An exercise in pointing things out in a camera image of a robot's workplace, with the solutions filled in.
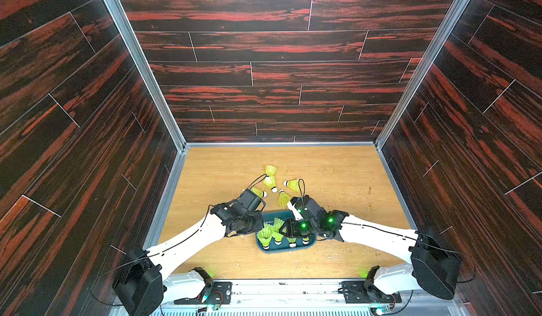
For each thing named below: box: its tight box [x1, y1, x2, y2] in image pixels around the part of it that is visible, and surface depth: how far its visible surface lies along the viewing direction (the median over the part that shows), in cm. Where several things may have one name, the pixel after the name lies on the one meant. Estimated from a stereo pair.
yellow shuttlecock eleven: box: [249, 187, 268, 199], surface depth 100 cm
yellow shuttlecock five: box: [265, 164, 278, 177], surface depth 107 cm
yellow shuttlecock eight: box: [256, 223, 274, 251], surface depth 85 cm
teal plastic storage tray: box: [255, 210, 317, 254], surface depth 85 cm
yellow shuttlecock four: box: [285, 237, 297, 249], surface depth 85 cm
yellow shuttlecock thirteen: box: [262, 174, 279, 194], surface depth 103 cm
